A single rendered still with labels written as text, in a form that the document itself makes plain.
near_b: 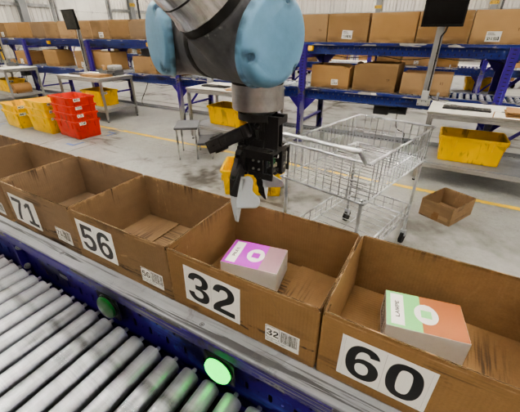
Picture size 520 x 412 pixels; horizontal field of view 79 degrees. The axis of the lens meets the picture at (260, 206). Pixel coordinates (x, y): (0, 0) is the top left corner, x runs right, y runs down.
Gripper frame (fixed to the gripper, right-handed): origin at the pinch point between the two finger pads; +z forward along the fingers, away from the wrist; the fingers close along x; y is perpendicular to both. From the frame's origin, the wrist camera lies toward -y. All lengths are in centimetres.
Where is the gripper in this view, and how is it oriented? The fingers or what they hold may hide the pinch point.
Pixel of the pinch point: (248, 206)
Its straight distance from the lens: 67.2
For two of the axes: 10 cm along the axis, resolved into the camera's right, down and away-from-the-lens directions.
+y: 8.7, 2.4, -4.4
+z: 0.0, 8.8, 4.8
